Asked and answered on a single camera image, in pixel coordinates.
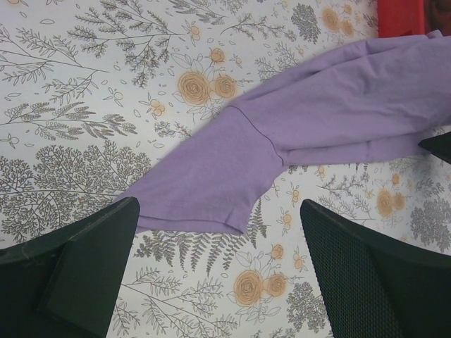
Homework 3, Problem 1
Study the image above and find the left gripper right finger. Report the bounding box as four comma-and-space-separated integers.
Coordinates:
300, 199, 450, 337

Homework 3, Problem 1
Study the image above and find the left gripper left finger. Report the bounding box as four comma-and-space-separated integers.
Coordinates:
1, 197, 140, 337

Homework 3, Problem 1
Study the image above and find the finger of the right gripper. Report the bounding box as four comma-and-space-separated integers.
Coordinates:
419, 132, 451, 159

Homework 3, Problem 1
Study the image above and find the purple t shirt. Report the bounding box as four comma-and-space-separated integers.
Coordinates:
124, 31, 450, 234

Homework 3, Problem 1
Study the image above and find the red plastic bin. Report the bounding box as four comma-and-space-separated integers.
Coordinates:
376, 0, 426, 38

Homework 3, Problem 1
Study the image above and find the floral table cloth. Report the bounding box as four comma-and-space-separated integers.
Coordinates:
1, 1, 450, 337

